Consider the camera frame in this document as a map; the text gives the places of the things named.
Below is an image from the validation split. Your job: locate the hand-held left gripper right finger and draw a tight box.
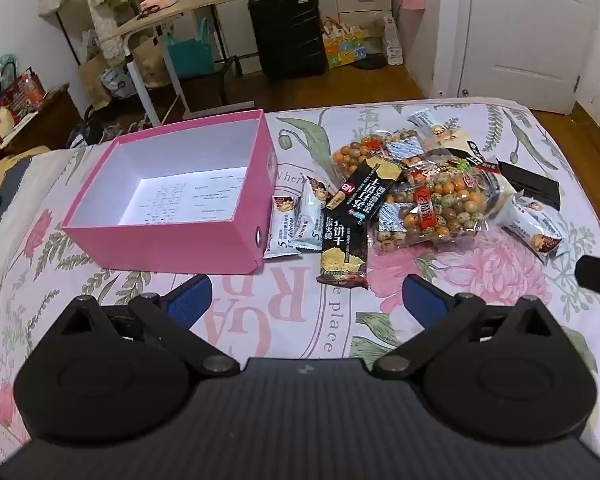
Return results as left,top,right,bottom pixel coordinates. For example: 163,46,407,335
372,274,557,380

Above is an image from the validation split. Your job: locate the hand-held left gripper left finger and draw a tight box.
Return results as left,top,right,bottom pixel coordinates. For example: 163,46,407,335
59,274,242,377

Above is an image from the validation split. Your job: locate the pink cardboard box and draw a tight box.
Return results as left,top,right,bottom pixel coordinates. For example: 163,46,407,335
61,109,277,276

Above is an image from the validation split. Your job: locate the plain black glossy packet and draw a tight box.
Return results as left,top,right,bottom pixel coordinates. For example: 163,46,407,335
497,159,561,212

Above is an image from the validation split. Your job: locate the small silver snack packet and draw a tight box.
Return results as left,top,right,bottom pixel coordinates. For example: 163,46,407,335
377,204,414,231
385,137,424,162

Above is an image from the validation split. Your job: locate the black cracker packet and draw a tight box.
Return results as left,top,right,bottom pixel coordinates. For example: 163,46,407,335
317,210,370,290
326,156,404,222

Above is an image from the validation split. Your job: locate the clear bag of coated peanuts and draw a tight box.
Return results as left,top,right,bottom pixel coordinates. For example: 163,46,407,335
374,151,517,254
332,130,432,187

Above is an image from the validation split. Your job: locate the black bag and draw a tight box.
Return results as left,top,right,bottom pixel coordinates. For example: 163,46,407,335
68,105,112,150

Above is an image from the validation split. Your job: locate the grey bed sheet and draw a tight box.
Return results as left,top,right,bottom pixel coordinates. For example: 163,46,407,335
0,160,33,261

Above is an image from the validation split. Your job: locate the yellow pillow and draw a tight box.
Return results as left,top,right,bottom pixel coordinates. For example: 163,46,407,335
0,145,52,187

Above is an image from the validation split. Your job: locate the wooden nightstand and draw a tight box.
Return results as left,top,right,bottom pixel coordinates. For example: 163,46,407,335
0,84,84,162

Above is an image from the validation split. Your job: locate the brown paper bag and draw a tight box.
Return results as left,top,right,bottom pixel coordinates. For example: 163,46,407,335
77,34,172,107

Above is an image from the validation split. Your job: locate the teal shopping bag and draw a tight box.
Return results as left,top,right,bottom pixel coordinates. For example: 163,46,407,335
162,17,216,79

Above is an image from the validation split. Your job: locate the white door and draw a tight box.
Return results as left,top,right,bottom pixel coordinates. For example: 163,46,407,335
456,0,597,116

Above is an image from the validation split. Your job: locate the pack of water bottles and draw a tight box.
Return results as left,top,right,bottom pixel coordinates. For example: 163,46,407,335
382,14,407,66

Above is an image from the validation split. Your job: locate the colourful cardboard box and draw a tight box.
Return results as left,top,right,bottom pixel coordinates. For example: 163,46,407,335
322,16,371,69

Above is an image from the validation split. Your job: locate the black suitcase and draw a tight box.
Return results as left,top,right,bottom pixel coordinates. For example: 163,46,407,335
247,0,329,80

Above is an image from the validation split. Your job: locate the white lace cloth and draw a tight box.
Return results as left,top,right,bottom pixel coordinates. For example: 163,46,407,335
77,0,152,63

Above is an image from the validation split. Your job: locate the wooden desk with white frame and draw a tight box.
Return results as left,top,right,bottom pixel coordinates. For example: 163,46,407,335
105,0,269,127

